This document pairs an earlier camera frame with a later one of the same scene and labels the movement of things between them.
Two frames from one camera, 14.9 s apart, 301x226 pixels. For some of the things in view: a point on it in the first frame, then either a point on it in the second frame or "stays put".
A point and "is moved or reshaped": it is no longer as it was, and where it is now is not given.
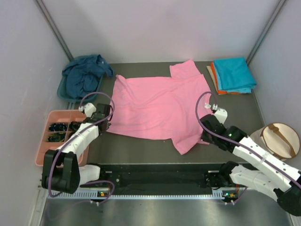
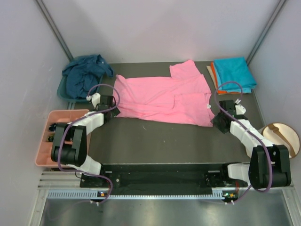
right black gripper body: x=207 y=137 → x=217 y=121
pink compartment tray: x=59 y=116 stays put
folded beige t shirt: x=209 y=68 stays put
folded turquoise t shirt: x=233 y=75 stays put
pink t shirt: x=162 y=108 is moved or reshaped
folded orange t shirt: x=221 y=91 stays put
